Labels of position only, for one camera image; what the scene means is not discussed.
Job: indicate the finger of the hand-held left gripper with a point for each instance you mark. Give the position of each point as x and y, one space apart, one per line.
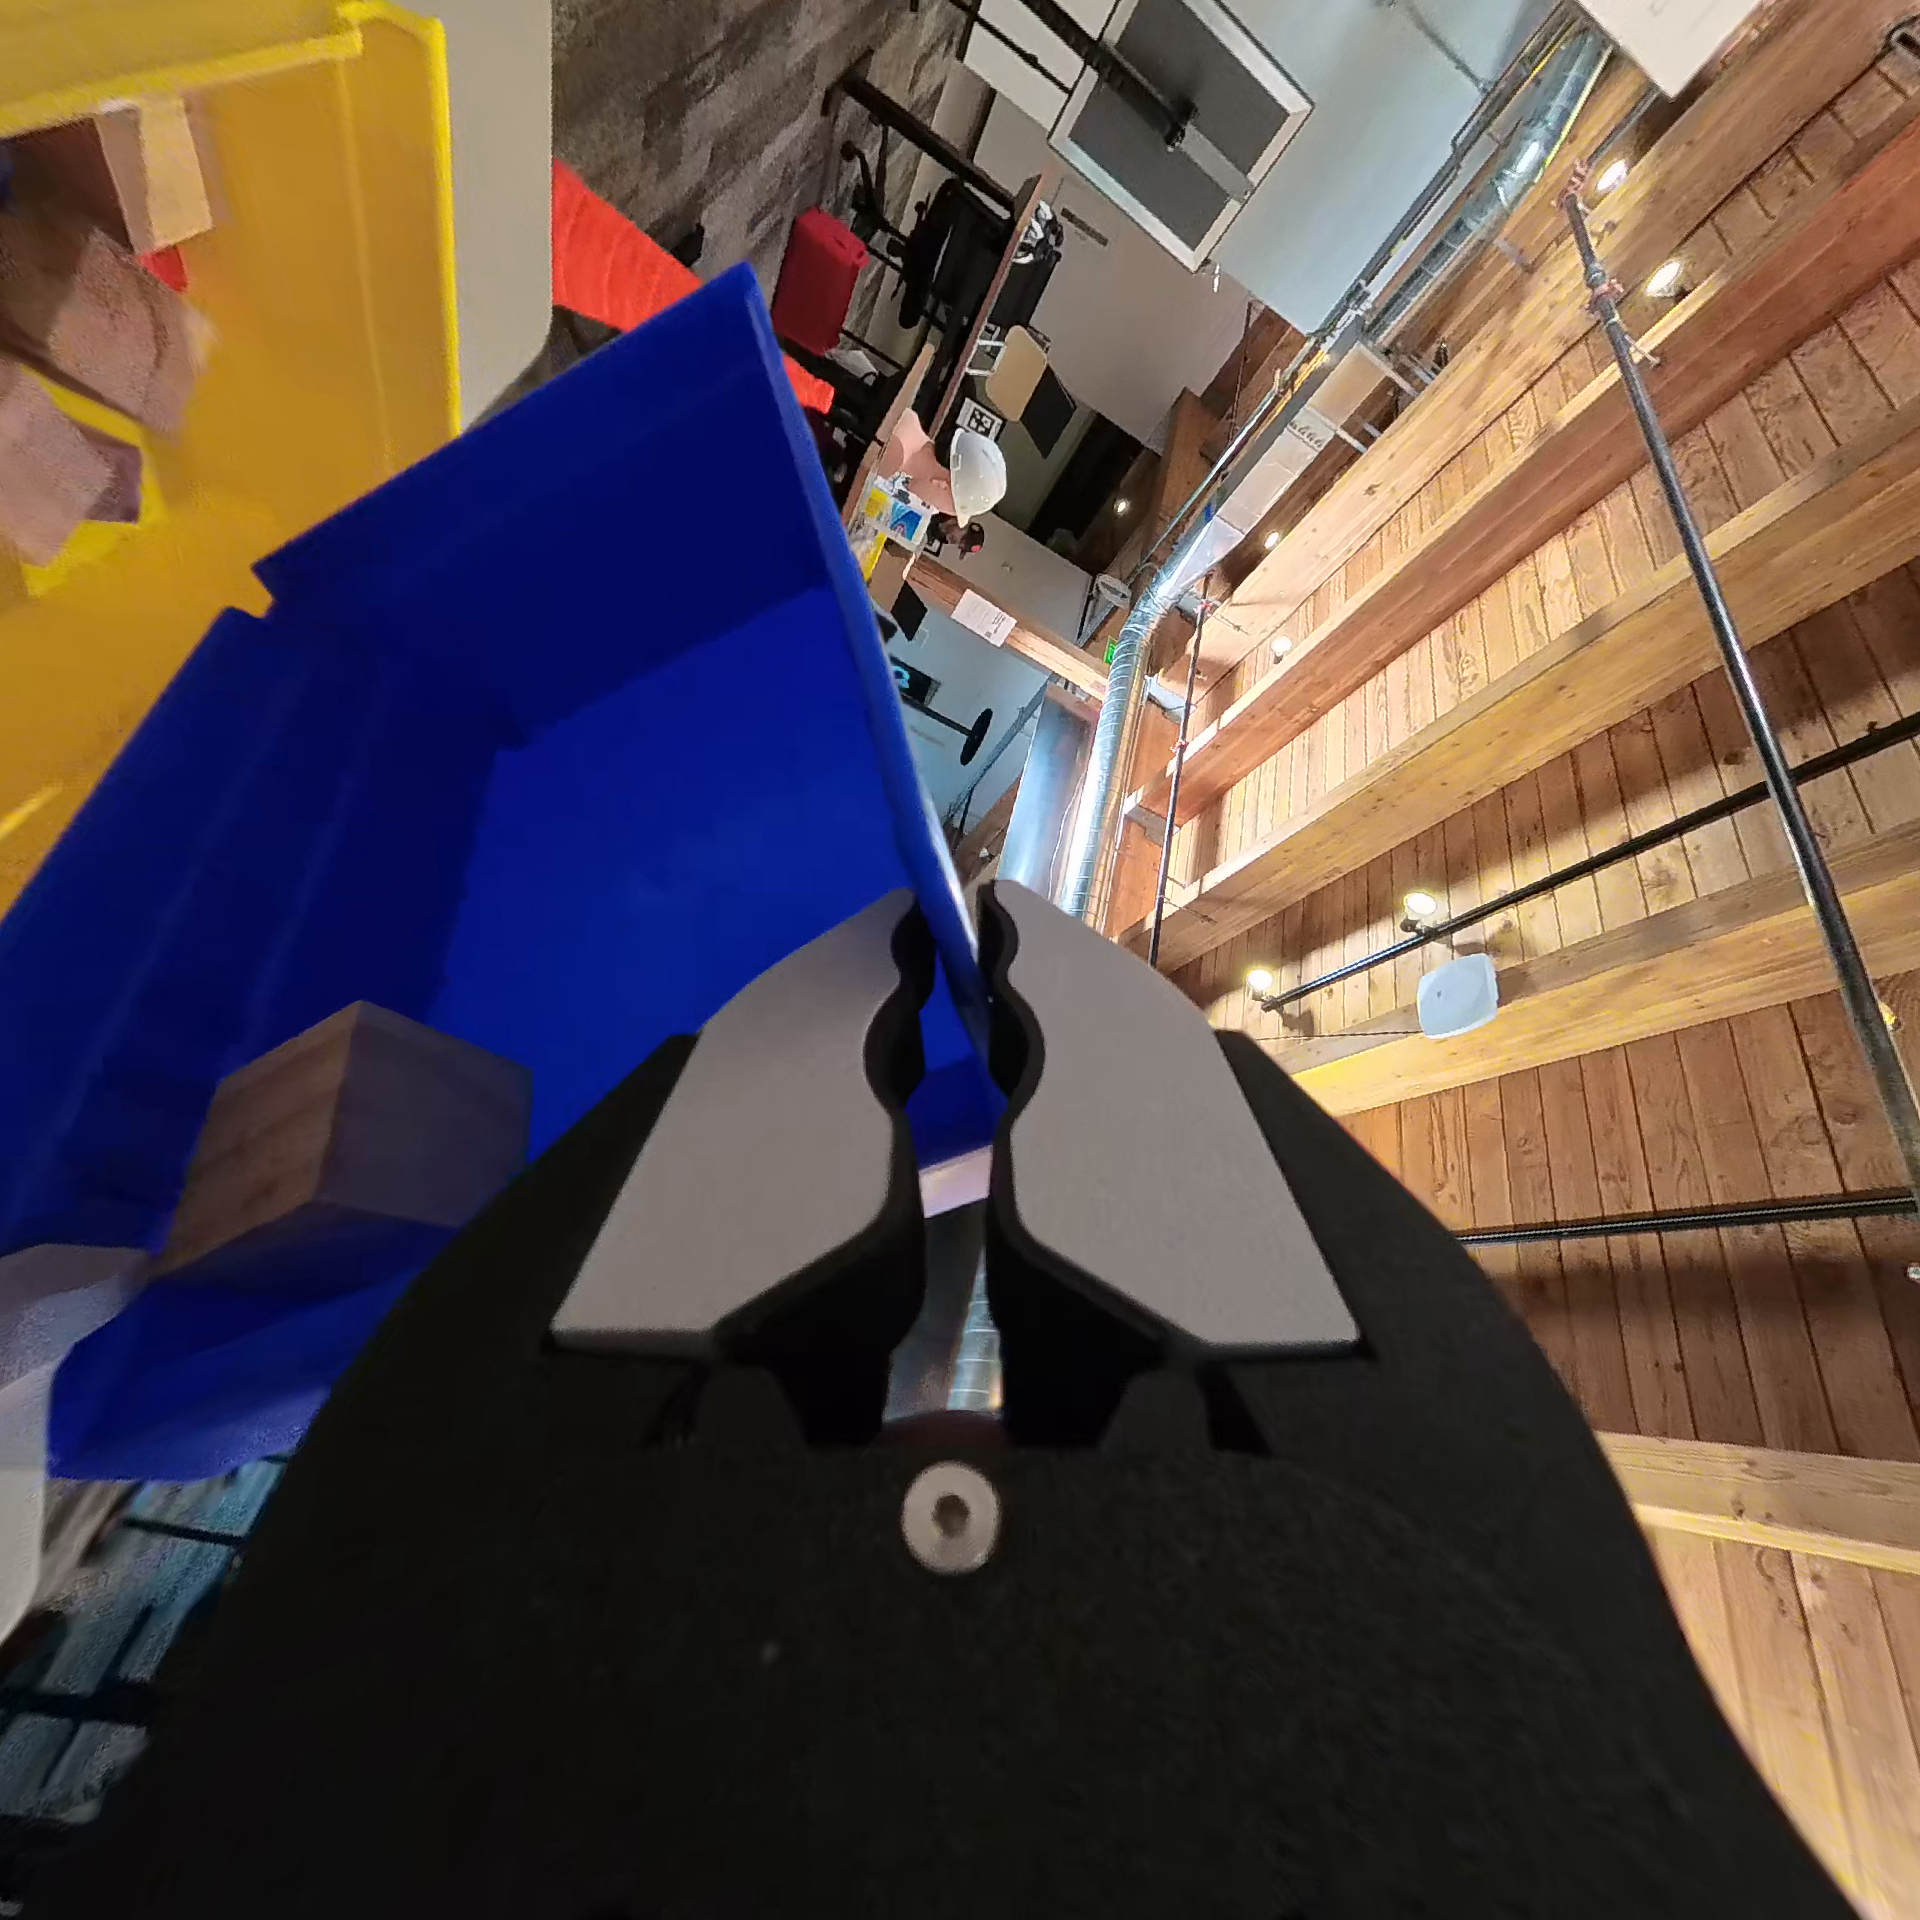
18 1500
75 1304

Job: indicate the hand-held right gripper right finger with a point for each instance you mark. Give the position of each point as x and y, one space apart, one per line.
1154 1184

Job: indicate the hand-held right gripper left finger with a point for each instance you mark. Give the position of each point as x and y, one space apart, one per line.
734 1184

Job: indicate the blue plastic bin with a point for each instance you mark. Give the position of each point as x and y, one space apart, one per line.
631 750

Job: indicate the yellow plastic bin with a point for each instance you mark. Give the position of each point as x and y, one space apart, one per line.
330 300

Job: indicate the pile of plain wooden cubes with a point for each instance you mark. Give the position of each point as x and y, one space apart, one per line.
90 330

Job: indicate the small red cube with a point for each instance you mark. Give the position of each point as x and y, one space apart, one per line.
164 271

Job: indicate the white ceiling device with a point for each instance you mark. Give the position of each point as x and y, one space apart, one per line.
1458 998

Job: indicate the red bag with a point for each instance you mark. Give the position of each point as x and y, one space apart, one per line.
819 279

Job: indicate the black office chair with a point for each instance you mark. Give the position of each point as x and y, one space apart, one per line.
953 254

